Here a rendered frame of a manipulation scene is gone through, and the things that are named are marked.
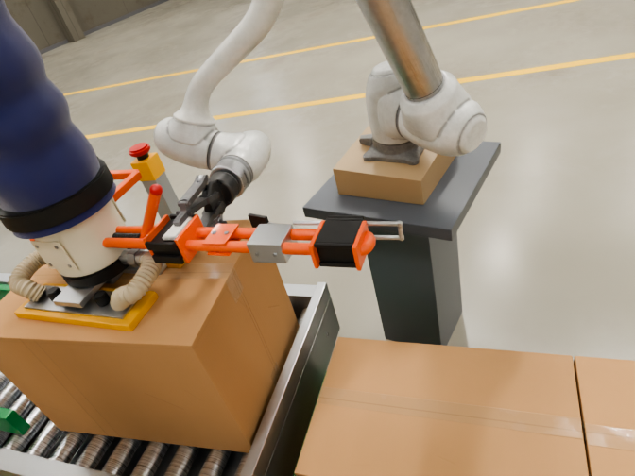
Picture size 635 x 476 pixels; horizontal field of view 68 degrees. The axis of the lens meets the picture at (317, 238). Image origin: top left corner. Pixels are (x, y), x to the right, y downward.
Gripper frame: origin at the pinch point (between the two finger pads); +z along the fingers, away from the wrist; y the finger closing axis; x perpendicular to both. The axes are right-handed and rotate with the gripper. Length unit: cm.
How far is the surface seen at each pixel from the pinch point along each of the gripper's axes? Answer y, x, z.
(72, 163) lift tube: -18.4, 15.7, 1.0
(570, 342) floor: 106, -85, -72
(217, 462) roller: 54, 3, 18
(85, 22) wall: 70, 879, -944
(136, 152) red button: 4, 48, -49
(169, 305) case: 12.8, 5.2, 6.5
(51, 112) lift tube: -27.9, 15.3, -0.4
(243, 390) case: 36.3, -5.5, 9.3
